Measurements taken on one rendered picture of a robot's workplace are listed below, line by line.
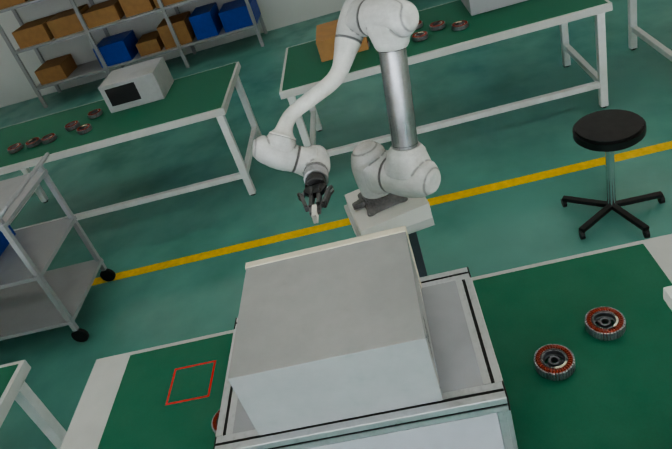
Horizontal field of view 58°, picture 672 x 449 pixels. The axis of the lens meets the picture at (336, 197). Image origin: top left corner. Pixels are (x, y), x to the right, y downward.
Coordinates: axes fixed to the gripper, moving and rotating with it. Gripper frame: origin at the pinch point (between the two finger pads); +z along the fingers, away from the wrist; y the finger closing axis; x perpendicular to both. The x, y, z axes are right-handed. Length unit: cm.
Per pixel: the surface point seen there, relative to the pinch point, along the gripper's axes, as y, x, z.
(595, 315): -77, -40, 29
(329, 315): -8, 13, 63
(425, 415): -24, -8, 77
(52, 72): 381, -79, -584
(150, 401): 72, -43, 24
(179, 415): 59, -43, 33
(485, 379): -39, -7, 72
